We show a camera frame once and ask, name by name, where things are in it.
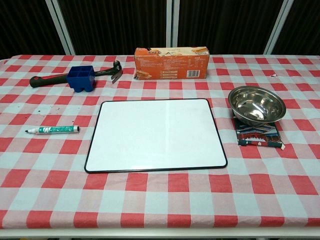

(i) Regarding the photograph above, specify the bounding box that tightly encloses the green whiteboard marker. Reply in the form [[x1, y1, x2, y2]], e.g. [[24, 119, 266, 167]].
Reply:
[[24, 125, 81, 135]]

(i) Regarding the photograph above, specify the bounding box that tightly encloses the red and white checked tablecloth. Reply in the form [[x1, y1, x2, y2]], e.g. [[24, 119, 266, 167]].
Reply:
[[0, 53, 320, 230]]

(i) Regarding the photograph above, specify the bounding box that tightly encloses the orange snack box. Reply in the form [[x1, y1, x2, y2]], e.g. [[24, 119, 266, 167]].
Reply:
[[133, 46, 211, 81]]

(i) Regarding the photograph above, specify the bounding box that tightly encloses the blue plastic compartment holder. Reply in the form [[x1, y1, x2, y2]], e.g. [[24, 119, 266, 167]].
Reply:
[[66, 65, 97, 94]]

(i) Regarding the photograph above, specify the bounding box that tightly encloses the stainless steel bowl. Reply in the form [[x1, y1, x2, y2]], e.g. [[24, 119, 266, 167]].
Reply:
[[227, 85, 287, 125]]

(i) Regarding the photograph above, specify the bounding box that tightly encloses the dark printed snack packet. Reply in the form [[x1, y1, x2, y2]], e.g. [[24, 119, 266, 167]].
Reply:
[[233, 116, 286, 151]]

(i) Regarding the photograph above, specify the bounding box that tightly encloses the red and black claw hammer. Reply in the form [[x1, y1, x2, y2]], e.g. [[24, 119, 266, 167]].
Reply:
[[29, 60, 124, 88]]

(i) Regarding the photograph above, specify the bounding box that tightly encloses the white board with black frame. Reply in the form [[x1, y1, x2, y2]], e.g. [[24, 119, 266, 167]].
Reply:
[[84, 98, 228, 174]]

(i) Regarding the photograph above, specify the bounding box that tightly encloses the white metal frame post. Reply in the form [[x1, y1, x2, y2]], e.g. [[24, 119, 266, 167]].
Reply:
[[263, 0, 294, 55], [45, 0, 76, 56], [165, 0, 180, 55]]

